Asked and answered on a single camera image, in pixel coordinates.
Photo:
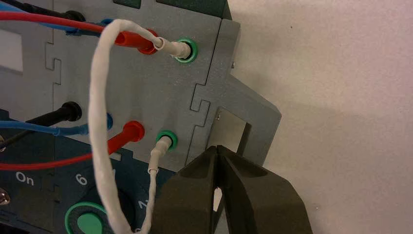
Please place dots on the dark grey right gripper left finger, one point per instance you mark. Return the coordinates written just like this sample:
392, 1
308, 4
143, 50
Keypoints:
184, 203

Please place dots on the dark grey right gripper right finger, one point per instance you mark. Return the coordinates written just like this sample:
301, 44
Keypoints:
258, 206

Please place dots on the green jack socket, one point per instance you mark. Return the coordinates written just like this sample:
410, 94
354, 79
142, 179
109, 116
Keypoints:
194, 55
173, 135

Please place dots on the blue and grey control panel board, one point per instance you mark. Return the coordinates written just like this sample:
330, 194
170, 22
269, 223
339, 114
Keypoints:
145, 90

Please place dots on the metal toggle switch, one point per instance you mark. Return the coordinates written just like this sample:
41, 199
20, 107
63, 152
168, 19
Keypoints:
1, 143
3, 197

